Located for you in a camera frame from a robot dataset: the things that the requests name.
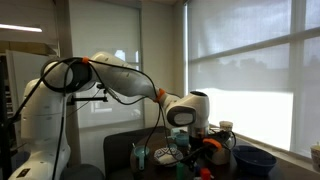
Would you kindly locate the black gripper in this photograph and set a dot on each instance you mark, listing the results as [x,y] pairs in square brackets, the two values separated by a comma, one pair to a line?
[204,147]

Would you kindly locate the blue cylinder block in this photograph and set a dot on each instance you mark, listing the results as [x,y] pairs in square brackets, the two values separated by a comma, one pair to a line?
[196,171]

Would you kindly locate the green cylinder block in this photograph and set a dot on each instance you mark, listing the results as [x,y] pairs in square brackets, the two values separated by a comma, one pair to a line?
[180,171]

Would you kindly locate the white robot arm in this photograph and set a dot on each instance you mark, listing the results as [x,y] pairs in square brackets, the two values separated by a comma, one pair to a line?
[43,110]

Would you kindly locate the red block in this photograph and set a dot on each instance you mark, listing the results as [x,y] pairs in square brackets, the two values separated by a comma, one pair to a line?
[205,174]

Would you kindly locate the clear jar of rice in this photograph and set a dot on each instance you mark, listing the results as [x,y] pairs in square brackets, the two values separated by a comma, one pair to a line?
[223,156]

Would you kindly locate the medium teal measuring cup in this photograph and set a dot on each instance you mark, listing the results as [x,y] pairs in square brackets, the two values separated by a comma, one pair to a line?
[181,137]

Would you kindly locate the patterned paper cup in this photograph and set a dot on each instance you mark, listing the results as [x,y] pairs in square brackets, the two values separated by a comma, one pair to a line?
[226,125]

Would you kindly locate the blue patterned paper plate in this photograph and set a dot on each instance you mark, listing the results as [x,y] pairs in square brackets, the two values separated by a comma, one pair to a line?
[167,156]

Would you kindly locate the dark blue bowl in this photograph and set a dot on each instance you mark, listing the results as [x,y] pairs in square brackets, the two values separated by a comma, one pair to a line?
[253,160]

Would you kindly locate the teal measuring cup near edge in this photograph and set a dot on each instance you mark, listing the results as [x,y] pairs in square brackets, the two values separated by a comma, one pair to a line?
[140,153]

